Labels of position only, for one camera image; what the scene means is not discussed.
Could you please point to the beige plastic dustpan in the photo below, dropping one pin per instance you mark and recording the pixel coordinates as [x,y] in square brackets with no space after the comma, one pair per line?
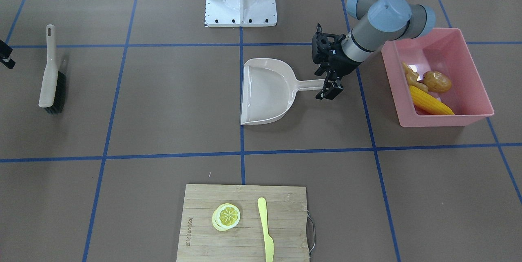
[269,90]

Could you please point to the beige hand brush black bristles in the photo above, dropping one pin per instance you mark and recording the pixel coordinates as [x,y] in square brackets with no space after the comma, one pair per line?
[53,86]

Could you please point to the tan toy ginger root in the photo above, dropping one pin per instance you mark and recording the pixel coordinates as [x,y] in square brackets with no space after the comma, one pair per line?
[412,78]

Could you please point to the yellow toy lemon slice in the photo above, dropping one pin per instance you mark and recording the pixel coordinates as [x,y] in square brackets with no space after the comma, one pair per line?
[225,217]

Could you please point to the yellow toy corn cob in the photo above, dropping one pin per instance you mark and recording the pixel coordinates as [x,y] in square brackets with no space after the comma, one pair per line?
[428,103]

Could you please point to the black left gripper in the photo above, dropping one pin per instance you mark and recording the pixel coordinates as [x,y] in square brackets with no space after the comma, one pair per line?
[341,64]

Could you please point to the brown toy potato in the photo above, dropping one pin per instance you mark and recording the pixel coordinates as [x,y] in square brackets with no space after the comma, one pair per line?
[437,82]

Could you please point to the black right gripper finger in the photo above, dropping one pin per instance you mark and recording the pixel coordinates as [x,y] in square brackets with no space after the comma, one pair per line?
[5,50]
[7,60]

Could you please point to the bamboo cutting board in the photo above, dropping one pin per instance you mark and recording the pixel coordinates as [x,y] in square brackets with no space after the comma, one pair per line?
[287,223]

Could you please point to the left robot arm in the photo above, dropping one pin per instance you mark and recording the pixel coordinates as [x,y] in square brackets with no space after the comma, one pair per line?
[379,21]

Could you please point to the yellow plastic toy knife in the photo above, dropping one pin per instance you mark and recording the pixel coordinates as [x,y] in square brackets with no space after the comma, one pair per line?
[267,239]

